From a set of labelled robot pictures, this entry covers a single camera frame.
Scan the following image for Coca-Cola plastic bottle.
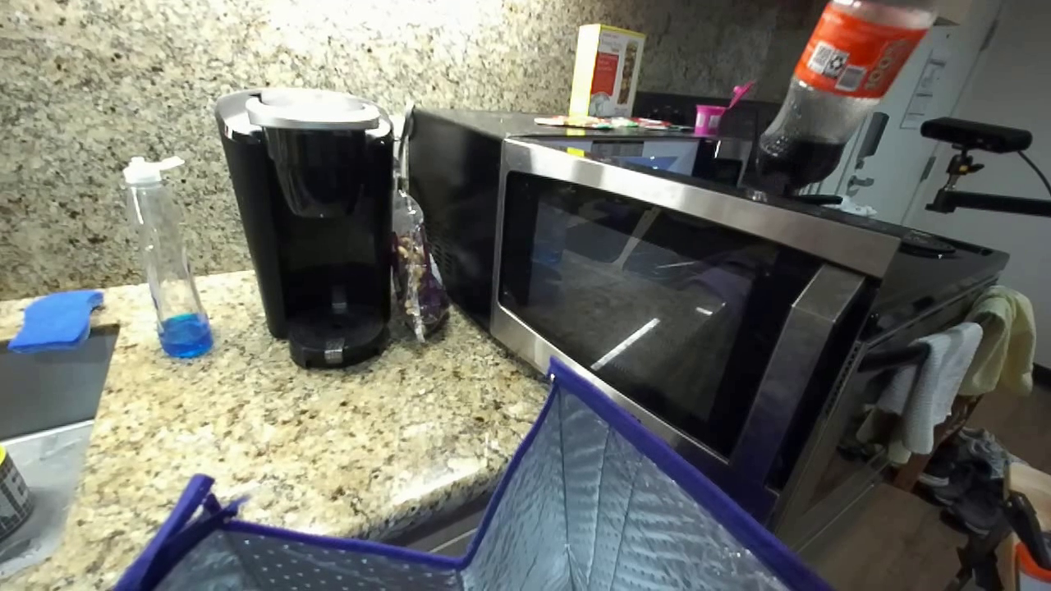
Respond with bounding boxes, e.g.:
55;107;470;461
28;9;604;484
752;0;942;204

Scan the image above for clear snack bag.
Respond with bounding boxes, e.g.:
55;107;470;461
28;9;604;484
387;187;453;346

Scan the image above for blue insulated bag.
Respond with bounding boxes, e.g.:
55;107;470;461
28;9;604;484
113;358;835;591

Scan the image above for clear bottle with blue liquid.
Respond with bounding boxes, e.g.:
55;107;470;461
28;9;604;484
122;153;218;363

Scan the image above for stainless black microwave oven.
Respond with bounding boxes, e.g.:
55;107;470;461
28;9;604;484
400;105;1012;552

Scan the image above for flat colourful leaflets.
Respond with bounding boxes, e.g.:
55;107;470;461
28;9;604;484
533;111;675;139

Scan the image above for black pod coffee maker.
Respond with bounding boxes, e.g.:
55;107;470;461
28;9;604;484
209;90;396;372

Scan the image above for white red box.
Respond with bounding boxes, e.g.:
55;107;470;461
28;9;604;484
565;24;649;122

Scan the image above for pink reusable coffee filter cup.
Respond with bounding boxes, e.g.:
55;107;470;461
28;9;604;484
691;80;762;145

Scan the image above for white hanging towel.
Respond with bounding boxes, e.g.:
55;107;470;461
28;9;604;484
884;318;987;465

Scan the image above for blue cloth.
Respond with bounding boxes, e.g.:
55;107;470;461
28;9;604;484
6;287;107;358

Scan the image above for pale yellow hanging towel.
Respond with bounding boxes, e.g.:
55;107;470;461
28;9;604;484
962;284;1039;401

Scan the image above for black flat board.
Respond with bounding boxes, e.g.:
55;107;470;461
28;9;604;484
0;321;122;446

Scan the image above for grey flat tray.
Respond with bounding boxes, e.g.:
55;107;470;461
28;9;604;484
0;420;98;583

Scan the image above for dark printed can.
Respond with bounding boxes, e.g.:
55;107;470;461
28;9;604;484
0;444;35;552

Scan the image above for black camera on mount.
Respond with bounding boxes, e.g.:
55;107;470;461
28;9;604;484
918;114;1051;220

